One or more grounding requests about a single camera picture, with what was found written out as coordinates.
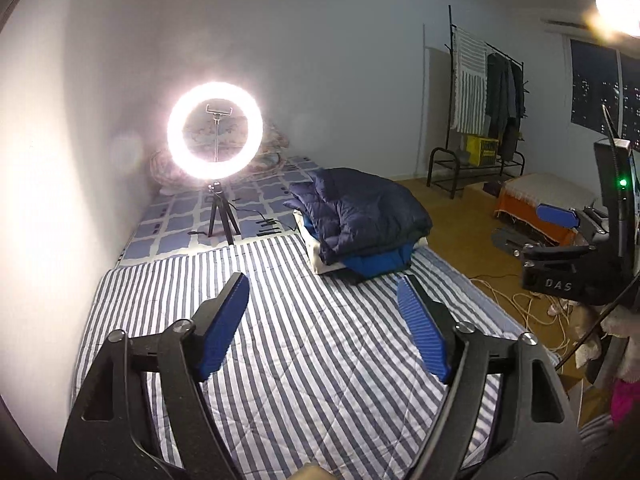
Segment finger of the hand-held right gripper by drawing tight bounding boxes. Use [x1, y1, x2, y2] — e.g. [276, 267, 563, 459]
[491, 226, 593, 261]
[536, 203, 609, 234]

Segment blue checked bed sheet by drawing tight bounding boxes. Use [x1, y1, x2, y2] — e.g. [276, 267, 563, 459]
[116, 155, 331, 267]

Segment ceiling light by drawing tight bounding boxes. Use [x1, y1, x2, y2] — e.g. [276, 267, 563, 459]
[592, 0, 640, 38]

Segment white cable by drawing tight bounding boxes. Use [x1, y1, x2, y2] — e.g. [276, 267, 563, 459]
[470, 274, 576, 361]

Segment striped bed sheet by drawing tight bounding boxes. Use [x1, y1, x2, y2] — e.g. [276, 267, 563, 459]
[70, 234, 561, 480]

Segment black power cable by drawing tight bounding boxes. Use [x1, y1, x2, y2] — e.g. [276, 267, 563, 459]
[230, 204, 282, 238]

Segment navy puffer jacket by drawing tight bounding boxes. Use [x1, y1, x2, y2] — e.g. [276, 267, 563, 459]
[282, 167, 433, 266]

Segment striped hanging towel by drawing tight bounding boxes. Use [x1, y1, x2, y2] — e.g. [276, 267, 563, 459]
[451, 27, 488, 131]

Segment window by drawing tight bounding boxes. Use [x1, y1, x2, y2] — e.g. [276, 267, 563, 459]
[570, 37, 640, 141]

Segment pink fuzzy cloth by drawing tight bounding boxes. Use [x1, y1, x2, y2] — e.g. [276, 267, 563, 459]
[610, 379, 640, 423]

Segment blue and white jacket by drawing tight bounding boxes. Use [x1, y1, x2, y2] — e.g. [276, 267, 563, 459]
[292, 210, 430, 286]

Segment black tripod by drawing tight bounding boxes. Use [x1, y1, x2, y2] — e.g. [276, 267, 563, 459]
[188, 179, 241, 247]

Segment dark hanging clothes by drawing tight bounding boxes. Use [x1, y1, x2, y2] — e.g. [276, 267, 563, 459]
[484, 52, 526, 158]

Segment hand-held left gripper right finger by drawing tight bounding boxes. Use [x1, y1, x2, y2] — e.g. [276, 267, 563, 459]
[395, 275, 586, 480]

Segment white fuzzy cloth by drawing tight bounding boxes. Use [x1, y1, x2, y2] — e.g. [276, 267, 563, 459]
[575, 305, 640, 381]

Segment ring light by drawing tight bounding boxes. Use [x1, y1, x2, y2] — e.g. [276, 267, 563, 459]
[167, 82, 263, 181]

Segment yellow crate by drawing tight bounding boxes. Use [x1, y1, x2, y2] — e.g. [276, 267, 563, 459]
[466, 135, 500, 166]

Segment black clothes rack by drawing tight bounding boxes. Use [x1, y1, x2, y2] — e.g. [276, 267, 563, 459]
[427, 5, 528, 194]

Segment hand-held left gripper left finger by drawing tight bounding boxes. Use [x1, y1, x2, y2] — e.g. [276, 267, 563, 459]
[57, 272, 250, 480]

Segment floral quilt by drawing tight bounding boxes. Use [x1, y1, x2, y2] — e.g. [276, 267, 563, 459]
[150, 120, 291, 193]

